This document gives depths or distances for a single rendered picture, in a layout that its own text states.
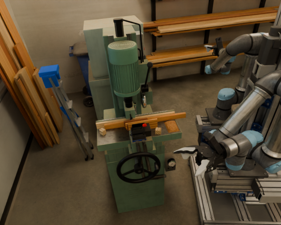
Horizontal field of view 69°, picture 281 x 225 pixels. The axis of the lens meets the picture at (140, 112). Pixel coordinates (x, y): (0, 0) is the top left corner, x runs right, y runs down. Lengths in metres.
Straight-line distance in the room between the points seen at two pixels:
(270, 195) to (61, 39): 3.34
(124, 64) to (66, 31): 2.53
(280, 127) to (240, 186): 0.58
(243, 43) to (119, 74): 0.83
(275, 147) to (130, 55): 0.89
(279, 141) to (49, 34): 3.34
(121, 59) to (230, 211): 1.48
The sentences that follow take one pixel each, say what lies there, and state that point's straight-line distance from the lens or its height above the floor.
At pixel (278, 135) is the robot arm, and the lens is 1.17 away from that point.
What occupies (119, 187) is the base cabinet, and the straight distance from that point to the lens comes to 1.79.
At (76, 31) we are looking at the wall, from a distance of 3.64.
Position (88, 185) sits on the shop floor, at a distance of 2.37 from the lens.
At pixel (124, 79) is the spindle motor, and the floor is 1.32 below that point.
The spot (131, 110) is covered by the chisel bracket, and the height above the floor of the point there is 1.06.
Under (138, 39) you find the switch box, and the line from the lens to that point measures 1.54.
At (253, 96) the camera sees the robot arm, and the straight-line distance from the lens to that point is 1.09.
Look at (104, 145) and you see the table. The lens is 1.43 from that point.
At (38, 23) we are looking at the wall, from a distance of 3.69.
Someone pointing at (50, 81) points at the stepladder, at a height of 1.08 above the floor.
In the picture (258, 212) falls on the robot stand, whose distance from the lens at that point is 2.05.
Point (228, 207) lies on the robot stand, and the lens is 1.99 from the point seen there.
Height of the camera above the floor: 1.87
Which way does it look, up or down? 36 degrees down
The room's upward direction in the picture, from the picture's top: 4 degrees counter-clockwise
